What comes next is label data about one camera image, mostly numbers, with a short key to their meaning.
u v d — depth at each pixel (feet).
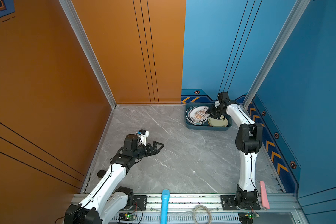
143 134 2.42
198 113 3.55
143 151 2.26
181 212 2.33
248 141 1.96
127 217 2.32
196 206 2.48
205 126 3.38
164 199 2.38
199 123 3.38
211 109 3.05
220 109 2.60
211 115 3.07
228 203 2.38
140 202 2.43
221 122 3.45
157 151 2.31
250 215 2.28
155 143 2.33
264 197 2.46
